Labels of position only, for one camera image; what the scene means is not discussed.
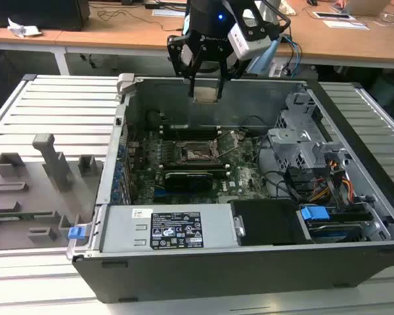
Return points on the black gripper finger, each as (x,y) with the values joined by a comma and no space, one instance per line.
(219,88)
(192,85)

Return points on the silver CPU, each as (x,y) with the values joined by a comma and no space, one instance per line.
(205,95)

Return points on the black RAM slot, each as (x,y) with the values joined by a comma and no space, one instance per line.
(220,174)
(184,137)
(213,162)
(184,133)
(184,130)
(213,166)
(216,169)
(184,127)

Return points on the CPU socket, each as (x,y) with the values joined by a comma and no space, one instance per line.
(190,154)

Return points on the blue expansion slot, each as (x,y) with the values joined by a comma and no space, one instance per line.
(159,195)

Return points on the white paper strip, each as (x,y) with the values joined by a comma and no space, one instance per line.
(167,13)

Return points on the white patterned pouch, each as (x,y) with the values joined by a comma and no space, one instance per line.
(289,8)

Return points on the wooden desk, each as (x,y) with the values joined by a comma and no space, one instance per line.
(118,36)

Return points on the silver drive cage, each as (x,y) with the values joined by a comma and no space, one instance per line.
(292,144)

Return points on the graphics card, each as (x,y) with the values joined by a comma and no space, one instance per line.
(188,182)

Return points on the green motherboard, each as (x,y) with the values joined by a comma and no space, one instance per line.
(246,183)

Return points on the black computer mouse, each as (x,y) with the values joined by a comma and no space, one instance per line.
(312,2)

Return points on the grey tablet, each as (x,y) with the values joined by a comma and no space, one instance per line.
(333,15)

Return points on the white paper sheet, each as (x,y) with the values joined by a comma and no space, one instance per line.
(344,25)

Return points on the beige laptop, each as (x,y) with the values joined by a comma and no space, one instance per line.
(367,6)

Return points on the hard disk in blue carrier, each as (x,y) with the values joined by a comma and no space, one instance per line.
(315,215)

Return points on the grey power supply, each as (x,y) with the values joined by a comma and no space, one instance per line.
(124,229)

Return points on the pale green bin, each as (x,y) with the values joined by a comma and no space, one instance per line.
(384,90)

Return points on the large black box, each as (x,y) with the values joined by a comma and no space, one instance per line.
(36,13)

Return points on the crumpled white paper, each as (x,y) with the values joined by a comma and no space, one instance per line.
(23,30)

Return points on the grey parts rack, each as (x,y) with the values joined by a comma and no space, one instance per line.
(36,183)

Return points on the black open PC case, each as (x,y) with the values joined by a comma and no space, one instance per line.
(216,275)

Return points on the blue case latch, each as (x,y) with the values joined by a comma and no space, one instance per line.
(76,233)

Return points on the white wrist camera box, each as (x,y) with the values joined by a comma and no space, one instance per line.
(246,44)

